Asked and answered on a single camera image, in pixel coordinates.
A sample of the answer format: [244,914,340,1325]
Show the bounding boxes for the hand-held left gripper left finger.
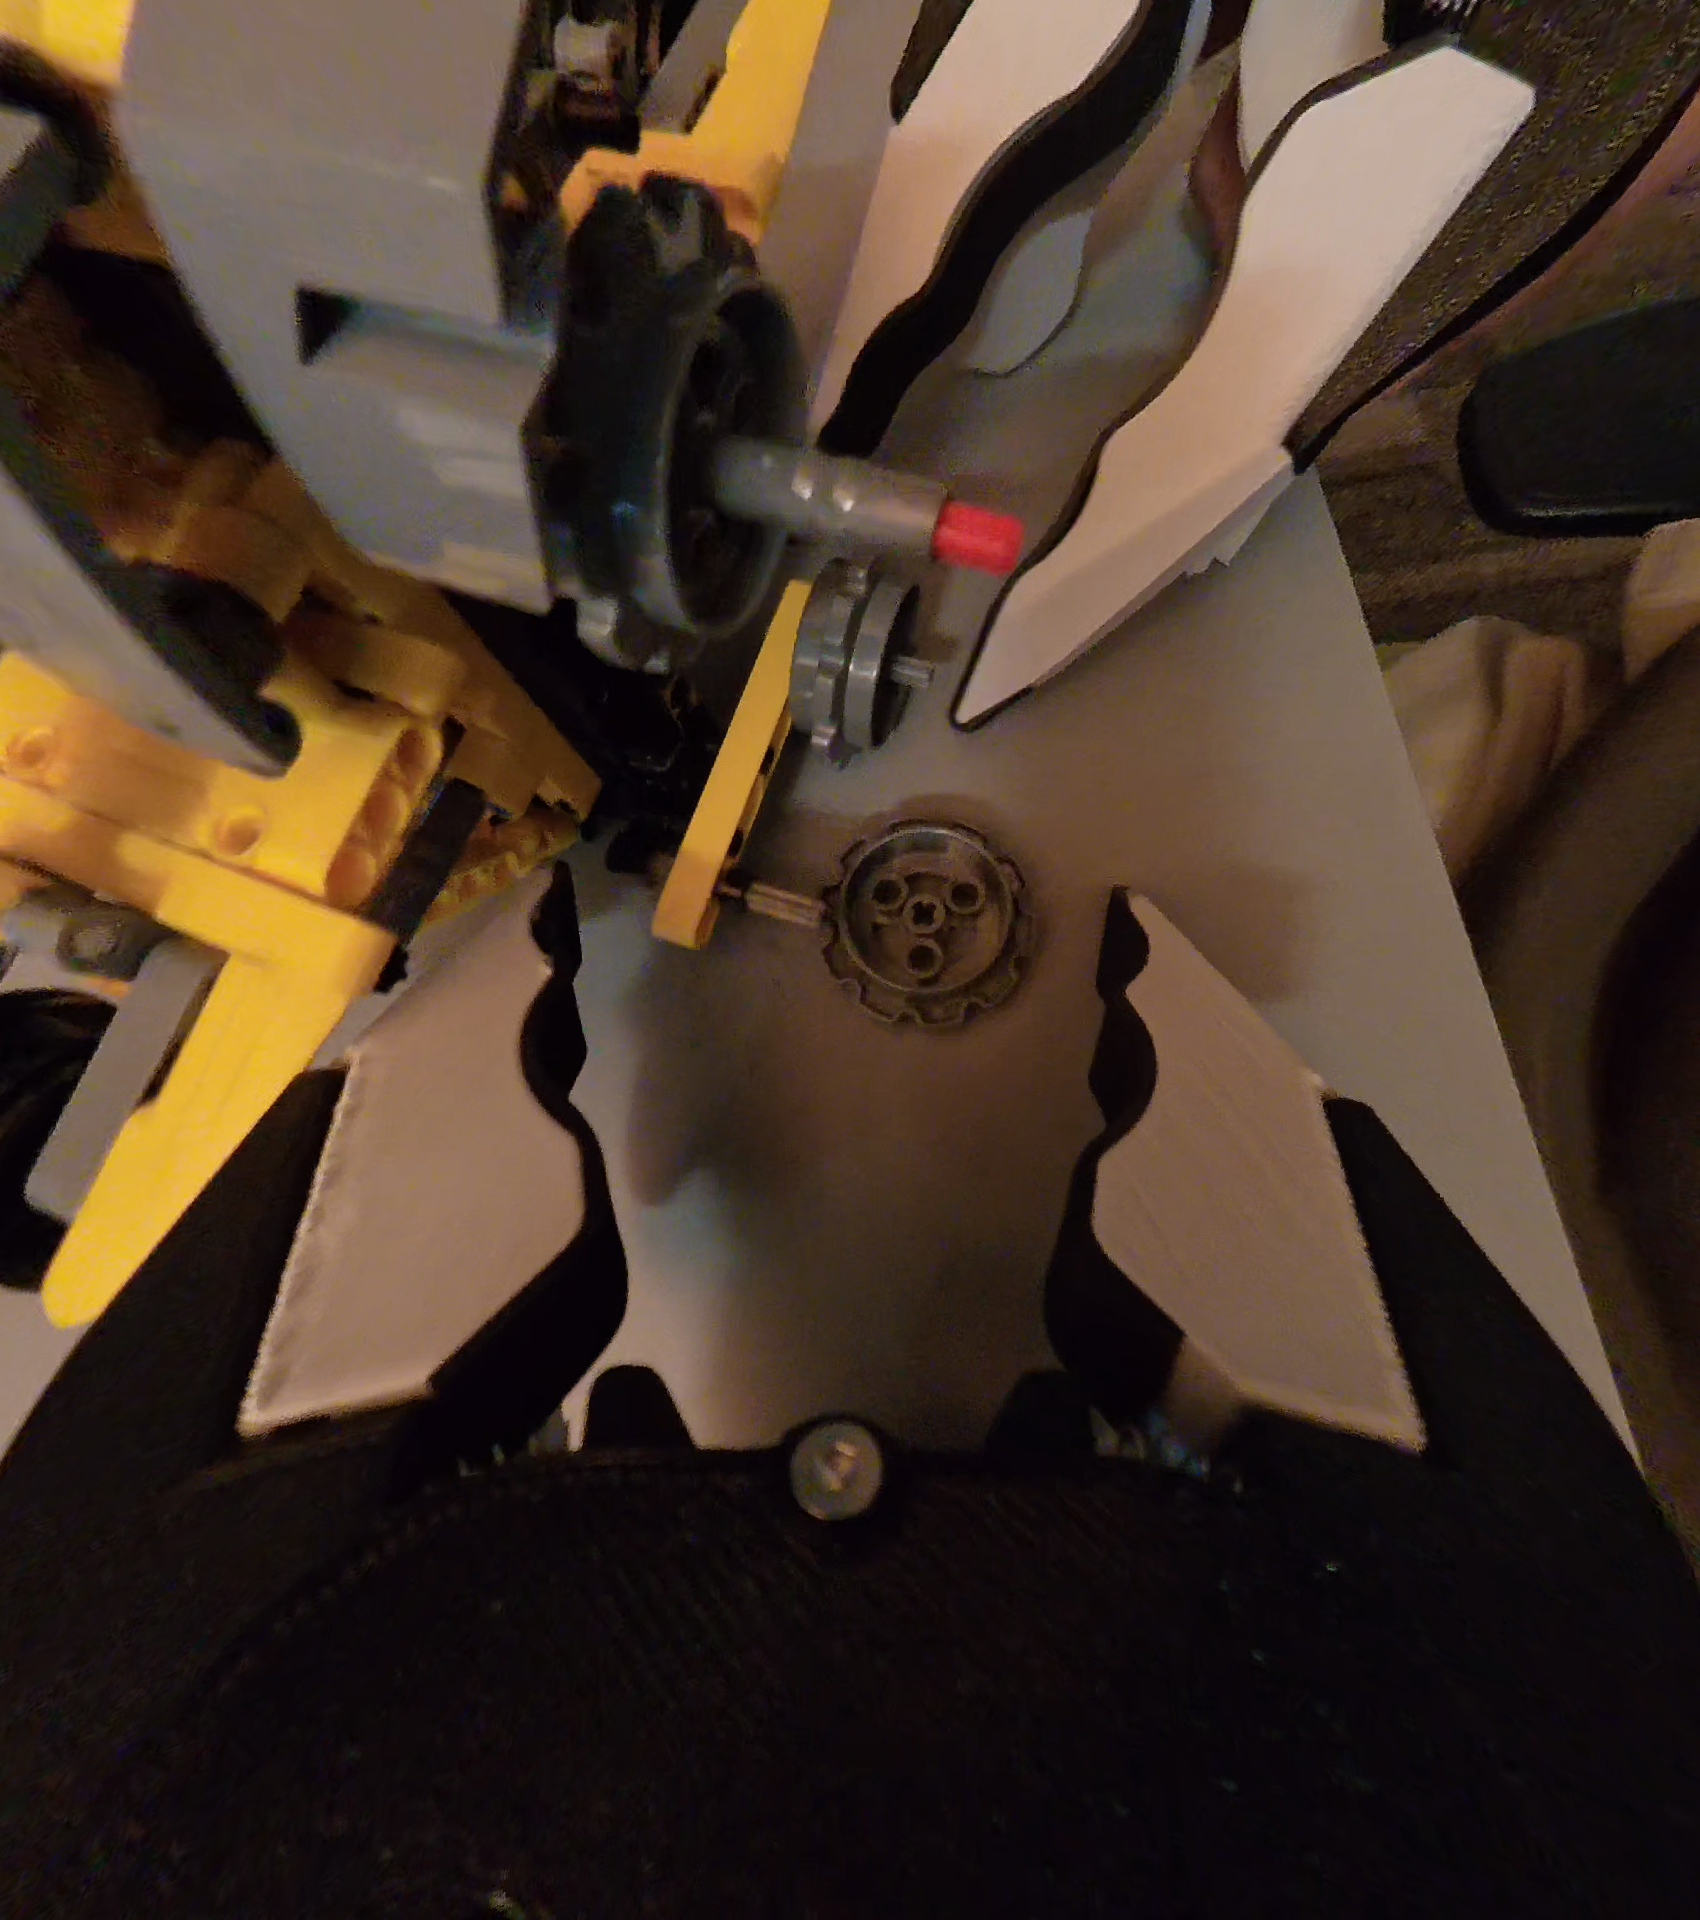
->
[236,862,635,1442]

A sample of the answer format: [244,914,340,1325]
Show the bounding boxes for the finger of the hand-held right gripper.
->
[807,0,1198,453]
[946,61,1540,734]

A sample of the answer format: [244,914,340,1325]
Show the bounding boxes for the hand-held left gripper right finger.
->
[1053,885,1430,1472]

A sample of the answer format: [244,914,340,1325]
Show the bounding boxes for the yellow toy brick vehicle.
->
[0,0,1024,1329]

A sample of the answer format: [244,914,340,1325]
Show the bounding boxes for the grey toy gear wheel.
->
[797,557,945,767]
[820,817,1041,1033]

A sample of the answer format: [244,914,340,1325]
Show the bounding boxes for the black chair armrest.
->
[1456,284,1700,541]

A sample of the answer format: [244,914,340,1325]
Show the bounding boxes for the beige cloth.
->
[1382,515,1700,902]

